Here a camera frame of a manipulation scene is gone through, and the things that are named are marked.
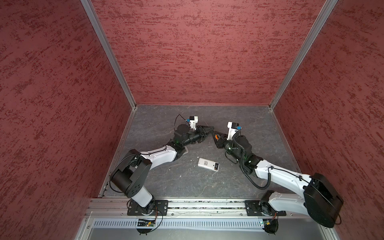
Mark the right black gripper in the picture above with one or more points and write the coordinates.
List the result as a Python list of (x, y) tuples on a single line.
[(219, 143)]

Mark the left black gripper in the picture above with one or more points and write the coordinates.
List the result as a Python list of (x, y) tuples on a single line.
[(201, 130)]

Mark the white AC remote control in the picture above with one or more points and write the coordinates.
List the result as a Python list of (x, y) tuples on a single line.
[(208, 164)]

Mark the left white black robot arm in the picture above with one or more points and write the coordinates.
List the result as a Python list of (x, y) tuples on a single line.
[(131, 172)]

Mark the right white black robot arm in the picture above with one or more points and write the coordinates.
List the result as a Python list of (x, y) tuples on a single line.
[(315, 196)]

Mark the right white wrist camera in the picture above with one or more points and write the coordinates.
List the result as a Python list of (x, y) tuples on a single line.
[(233, 129)]

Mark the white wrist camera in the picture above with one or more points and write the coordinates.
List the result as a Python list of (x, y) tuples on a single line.
[(233, 129), (193, 120)]

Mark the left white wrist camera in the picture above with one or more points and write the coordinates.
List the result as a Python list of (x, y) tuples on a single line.
[(193, 120)]

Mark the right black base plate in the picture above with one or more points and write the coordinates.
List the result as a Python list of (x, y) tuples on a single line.
[(258, 208)]

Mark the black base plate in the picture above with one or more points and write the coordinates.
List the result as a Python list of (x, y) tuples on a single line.
[(258, 208), (155, 207)]

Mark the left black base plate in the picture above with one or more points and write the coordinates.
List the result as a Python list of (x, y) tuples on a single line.
[(155, 207)]

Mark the white slotted cable duct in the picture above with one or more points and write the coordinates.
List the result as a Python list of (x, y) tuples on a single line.
[(190, 224)]

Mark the right aluminium corner post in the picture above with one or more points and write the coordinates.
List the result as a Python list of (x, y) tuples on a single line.
[(318, 24)]

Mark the aluminium corner post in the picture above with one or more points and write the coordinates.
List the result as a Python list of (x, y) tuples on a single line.
[(318, 24), (97, 26)]

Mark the left aluminium corner post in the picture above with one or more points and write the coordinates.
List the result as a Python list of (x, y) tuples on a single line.
[(97, 26)]

